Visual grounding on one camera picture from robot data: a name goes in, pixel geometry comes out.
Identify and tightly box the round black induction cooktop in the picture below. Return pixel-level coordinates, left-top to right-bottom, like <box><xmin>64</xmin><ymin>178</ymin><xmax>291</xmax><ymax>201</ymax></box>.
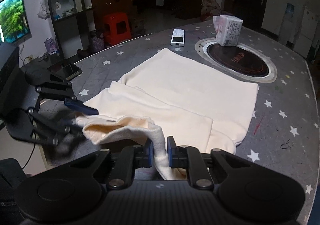
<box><xmin>195</xmin><ymin>38</ymin><xmax>278</xmax><ymax>83</ymax></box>

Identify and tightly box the cream sweatshirt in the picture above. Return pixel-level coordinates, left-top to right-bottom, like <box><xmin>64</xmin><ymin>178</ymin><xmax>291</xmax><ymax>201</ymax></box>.
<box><xmin>75</xmin><ymin>48</ymin><xmax>259</xmax><ymax>180</ymax></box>

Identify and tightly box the dark wooden shelf cabinet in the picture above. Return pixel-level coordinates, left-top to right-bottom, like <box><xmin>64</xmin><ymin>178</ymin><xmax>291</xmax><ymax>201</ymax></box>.
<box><xmin>47</xmin><ymin>0</ymin><xmax>95</xmax><ymax>58</ymax></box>

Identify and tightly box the white remote control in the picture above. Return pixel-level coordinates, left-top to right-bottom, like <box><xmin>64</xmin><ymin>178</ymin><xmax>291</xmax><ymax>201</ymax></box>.
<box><xmin>170</xmin><ymin>29</ymin><xmax>185</xmax><ymax>47</ymax></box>

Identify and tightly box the tissue paper pack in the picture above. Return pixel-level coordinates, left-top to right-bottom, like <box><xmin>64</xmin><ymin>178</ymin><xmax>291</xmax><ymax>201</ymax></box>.
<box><xmin>213</xmin><ymin>15</ymin><xmax>243</xmax><ymax>47</ymax></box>

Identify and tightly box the water dispenser with blue bottle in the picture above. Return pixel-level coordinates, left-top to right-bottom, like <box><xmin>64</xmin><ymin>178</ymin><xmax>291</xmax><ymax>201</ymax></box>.
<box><xmin>278</xmin><ymin>3</ymin><xmax>297</xmax><ymax>45</ymax></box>

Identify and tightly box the black smartphone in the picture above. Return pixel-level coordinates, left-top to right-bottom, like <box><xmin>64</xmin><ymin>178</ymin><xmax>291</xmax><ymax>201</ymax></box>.
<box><xmin>50</xmin><ymin>64</ymin><xmax>82</xmax><ymax>81</ymax></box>

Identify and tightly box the red plastic stool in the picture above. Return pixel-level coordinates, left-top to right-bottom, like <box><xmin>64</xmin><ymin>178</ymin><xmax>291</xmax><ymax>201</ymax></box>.
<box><xmin>103</xmin><ymin>12</ymin><xmax>131</xmax><ymax>46</ymax></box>

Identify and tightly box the wall television screen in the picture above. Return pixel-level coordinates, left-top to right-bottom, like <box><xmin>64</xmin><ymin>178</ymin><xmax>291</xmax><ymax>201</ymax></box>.
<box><xmin>0</xmin><ymin>0</ymin><xmax>30</xmax><ymax>43</ymax></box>

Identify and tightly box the polka dot play tent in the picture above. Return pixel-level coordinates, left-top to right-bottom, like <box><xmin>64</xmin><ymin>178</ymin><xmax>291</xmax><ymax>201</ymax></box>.
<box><xmin>200</xmin><ymin>0</ymin><xmax>233</xmax><ymax>21</ymax></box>

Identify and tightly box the white refrigerator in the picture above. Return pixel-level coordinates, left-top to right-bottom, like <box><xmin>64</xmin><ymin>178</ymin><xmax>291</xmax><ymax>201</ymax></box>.
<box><xmin>293</xmin><ymin>5</ymin><xmax>317</xmax><ymax>58</ymax></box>

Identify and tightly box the grey star-patterned table cover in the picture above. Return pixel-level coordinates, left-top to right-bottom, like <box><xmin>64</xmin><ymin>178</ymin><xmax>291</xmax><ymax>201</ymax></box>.
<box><xmin>37</xmin><ymin>20</ymin><xmax>317</xmax><ymax>225</ymax></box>

